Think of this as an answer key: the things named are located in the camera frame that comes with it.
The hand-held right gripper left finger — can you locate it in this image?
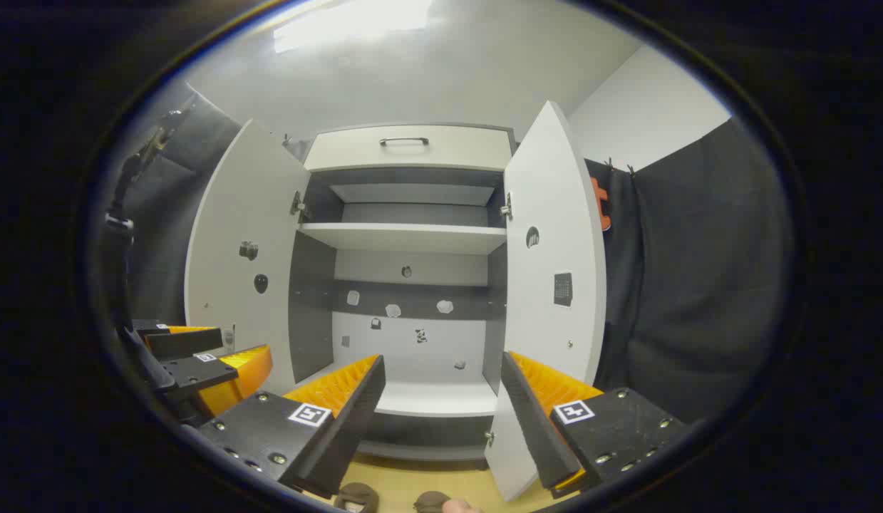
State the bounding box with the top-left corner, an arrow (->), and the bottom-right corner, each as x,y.
199,354 -> 386,499

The white cabinet drawer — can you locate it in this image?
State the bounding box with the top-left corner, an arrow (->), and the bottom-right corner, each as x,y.
304,125 -> 515,172

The white shoe cabinet door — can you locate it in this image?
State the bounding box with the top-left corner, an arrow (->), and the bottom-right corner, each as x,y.
185,119 -> 312,396
484,100 -> 607,503

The white shoe cabinet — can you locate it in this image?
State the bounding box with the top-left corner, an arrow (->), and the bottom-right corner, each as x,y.
288,123 -> 517,464

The black backdrop cloth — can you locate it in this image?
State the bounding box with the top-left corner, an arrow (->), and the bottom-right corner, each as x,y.
103,85 -> 795,425

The brown fuzzy shoe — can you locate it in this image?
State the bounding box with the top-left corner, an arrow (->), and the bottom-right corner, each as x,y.
334,482 -> 380,513
413,490 -> 453,513

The white cabinet shelf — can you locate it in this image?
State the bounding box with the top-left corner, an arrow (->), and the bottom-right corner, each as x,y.
299,222 -> 507,256

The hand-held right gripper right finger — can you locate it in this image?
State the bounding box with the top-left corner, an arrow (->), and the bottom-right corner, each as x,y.
500,351 -> 691,499

